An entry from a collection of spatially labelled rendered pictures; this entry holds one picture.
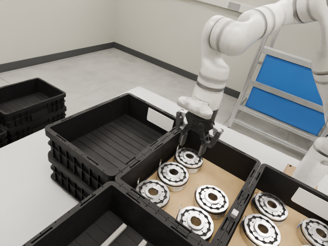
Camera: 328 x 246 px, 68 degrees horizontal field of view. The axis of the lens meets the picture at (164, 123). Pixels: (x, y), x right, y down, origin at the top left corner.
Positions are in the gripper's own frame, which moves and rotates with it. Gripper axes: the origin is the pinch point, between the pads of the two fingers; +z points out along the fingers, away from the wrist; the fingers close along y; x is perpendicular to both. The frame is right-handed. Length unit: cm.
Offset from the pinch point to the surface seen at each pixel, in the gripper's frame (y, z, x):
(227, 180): -11.2, 17.0, -14.0
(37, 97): 127, 50, -26
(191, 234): -12.9, 6.8, 19.4
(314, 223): -38.8, 14.0, -13.8
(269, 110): 0, 63, -190
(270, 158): -21, 30, -60
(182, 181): -0.7, 14.0, 0.6
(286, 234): -33.3, 17.1, -6.7
